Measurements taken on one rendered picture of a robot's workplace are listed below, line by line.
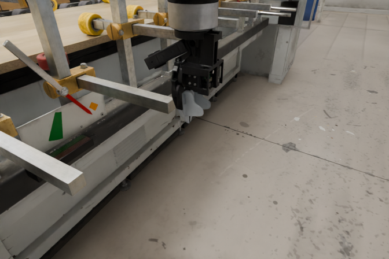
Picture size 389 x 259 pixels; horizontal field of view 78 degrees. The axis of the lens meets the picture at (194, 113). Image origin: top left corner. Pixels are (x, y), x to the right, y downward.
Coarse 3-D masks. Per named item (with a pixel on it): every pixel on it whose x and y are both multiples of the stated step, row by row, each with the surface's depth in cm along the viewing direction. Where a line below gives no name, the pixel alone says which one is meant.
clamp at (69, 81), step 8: (72, 72) 68; (80, 72) 69; (88, 72) 71; (56, 80) 64; (64, 80) 65; (72, 80) 67; (48, 88) 64; (72, 88) 67; (80, 88) 70; (56, 96) 64
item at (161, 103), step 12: (48, 72) 73; (84, 84) 67; (96, 84) 65; (108, 84) 64; (120, 84) 64; (108, 96) 64; (120, 96) 62; (132, 96) 60; (144, 96) 58; (156, 96) 58; (156, 108) 58; (168, 108) 56
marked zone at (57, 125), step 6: (54, 114) 65; (60, 114) 66; (54, 120) 65; (60, 120) 66; (54, 126) 65; (60, 126) 67; (54, 132) 66; (60, 132) 67; (54, 138) 66; (60, 138) 68
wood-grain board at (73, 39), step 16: (128, 0) 196; (144, 0) 196; (16, 16) 130; (64, 16) 130; (0, 32) 98; (16, 32) 98; (32, 32) 98; (64, 32) 98; (80, 32) 98; (0, 48) 79; (32, 48) 79; (64, 48) 81; (80, 48) 86; (0, 64) 66; (16, 64) 70
